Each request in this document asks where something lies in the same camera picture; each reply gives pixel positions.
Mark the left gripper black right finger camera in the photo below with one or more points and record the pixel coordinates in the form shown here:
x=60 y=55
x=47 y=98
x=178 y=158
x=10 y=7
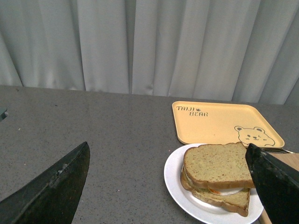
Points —
x=277 y=185

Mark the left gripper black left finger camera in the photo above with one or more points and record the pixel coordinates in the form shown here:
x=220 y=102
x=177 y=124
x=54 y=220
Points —
x=53 y=196

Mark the bread slice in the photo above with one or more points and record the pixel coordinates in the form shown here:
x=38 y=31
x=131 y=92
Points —
x=237 y=203
x=217 y=166

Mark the white round plate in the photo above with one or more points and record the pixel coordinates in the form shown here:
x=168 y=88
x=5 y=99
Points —
x=196 y=208

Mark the wooden cutting board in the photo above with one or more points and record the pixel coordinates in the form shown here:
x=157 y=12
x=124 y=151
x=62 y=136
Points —
x=291 y=159

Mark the fried egg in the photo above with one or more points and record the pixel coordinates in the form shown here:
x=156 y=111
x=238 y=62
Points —
x=224 y=191

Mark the grey object at table edge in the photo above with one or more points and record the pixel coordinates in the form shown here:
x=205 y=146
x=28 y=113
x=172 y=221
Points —
x=3 y=113

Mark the yellow bear tray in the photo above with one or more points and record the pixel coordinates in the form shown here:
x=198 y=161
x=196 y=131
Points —
x=220 y=123

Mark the grey curtain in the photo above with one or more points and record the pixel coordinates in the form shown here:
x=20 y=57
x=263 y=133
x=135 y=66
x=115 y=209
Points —
x=234 y=50

